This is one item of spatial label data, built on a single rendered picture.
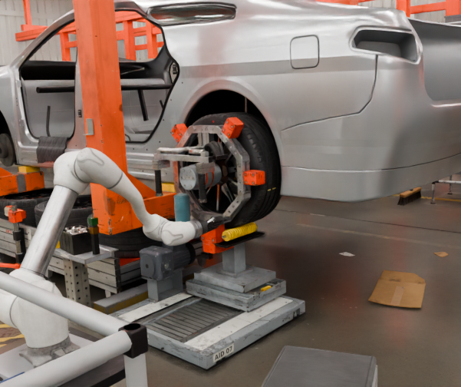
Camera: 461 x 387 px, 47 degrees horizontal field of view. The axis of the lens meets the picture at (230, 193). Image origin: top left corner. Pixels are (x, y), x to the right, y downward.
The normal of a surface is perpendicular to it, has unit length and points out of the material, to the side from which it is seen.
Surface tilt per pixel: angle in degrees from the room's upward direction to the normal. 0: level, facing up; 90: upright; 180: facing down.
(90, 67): 90
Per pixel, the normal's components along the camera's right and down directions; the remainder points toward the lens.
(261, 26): -0.65, -0.04
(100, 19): 0.75, 0.09
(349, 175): -0.59, 0.18
